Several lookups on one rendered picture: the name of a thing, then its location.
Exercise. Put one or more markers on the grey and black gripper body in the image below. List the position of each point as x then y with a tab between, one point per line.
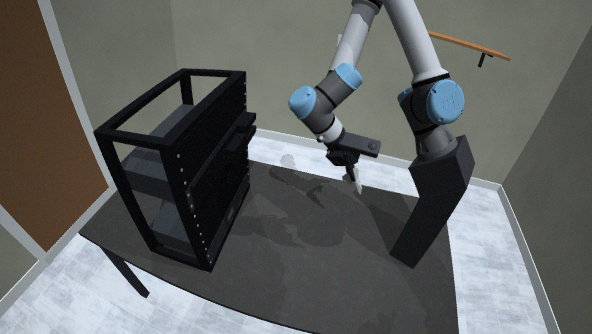
339	156

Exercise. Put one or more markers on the black server rack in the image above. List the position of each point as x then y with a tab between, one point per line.
190	146

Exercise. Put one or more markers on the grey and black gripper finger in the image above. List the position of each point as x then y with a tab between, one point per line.
353	177

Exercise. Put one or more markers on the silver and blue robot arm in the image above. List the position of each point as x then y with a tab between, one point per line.
438	100

